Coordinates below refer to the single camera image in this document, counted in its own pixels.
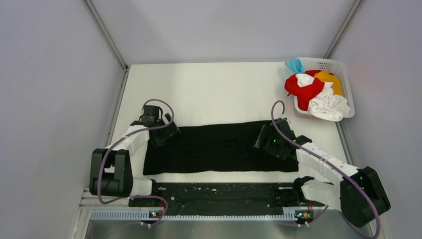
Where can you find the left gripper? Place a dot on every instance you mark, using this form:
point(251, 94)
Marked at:
point(169, 130)

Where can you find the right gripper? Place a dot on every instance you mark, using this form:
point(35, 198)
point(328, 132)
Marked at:
point(267, 133)

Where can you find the black t shirt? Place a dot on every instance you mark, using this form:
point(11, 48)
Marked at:
point(216, 147)

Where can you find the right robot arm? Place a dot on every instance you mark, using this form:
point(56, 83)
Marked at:
point(357, 193)

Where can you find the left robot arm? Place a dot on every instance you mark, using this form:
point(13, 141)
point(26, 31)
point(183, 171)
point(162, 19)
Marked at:
point(111, 171)

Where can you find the red t shirt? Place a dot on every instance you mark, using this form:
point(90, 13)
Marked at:
point(305, 93)

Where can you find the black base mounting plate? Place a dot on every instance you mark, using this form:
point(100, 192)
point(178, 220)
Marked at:
point(223, 199)

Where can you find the white t shirt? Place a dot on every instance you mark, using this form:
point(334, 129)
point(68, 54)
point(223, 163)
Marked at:
point(326, 105)

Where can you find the light blue t shirt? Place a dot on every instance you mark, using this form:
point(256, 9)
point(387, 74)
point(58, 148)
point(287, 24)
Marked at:
point(295, 65)

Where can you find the yellow t shirt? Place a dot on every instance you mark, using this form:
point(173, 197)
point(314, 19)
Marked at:
point(326, 76)

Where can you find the white plastic laundry basket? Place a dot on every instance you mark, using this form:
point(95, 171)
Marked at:
point(314, 65)

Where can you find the aluminium frame rail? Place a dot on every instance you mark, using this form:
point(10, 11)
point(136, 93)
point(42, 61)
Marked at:
point(117, 220)

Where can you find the left corner metal post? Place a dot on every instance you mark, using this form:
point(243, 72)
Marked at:
point(105, 33)

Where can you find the corner metal post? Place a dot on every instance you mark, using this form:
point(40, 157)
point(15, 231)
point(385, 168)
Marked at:
point(357, 5)
point(105, 33)

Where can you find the right corner metal post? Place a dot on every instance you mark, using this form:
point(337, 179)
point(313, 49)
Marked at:
point(357, 5)

